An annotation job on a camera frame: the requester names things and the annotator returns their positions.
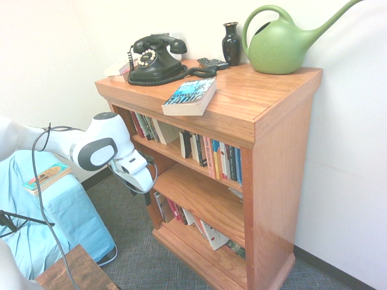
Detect black rotary telephone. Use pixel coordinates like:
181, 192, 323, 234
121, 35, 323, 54
126, 34, 218, 87

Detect grey and white book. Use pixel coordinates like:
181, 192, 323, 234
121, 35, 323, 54
153, 191, 175, 225

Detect blue and yellow spine book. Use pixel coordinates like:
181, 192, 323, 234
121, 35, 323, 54
211, 139, 222, 181

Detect dark green cover book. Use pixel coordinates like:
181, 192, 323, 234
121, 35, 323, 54
225, 239, 247, 260

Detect blue cloth covered furniture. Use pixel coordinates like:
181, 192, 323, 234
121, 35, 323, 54
0, 149, 118, 280

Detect red and white spine book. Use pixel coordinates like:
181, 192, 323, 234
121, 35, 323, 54
218, 141, 231, 181

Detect green plastic watering can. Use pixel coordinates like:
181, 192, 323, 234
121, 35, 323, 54
241, 0, 368, 76

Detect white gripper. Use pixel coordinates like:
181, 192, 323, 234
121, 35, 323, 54
115, 152, 152, 207

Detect wooden bookshelf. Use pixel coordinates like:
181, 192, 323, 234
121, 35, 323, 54
94, 59, 324, 290

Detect salmon orange spine book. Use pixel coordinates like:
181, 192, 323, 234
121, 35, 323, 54
203, 136, 217, 180

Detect green spine book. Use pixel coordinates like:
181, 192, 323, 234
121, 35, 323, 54
138, 114, 160, 143

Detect red spine paperback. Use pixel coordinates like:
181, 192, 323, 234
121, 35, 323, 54
166, 198, 189, 226

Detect orange and teal paperback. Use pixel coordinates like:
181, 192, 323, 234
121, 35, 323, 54
22, 163, 73, 197

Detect black spine blue cover book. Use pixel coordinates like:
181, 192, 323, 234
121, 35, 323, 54
179, 129, 194, 160

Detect black glossy vase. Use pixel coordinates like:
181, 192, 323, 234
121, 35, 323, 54
222, 22, 242, 66

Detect black remote control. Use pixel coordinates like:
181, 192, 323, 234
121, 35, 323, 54
209, 59, 230, 71
197, 57, 219, 69

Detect loose photo cards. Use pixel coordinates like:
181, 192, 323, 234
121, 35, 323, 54
228, 187, 244, 202

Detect black tripod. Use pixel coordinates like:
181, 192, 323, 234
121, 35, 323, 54
0, 210, 56, 234

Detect white book with red marks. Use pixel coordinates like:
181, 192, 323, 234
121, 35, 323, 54
199, 219, 230, 251

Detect dark wooden table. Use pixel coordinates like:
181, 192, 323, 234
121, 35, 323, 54
34, 243, 121, 290

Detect blue Darwin's Radio paperback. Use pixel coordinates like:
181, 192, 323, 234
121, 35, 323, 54
161, 76, 218, 117

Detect white and green book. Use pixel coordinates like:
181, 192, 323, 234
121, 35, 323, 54
189, 132, 203, 164

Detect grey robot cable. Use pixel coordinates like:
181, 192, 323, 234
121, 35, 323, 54
31, 123, 83, 290

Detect thin black spine book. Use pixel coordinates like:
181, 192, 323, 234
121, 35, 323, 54
226, 144, 238, 183

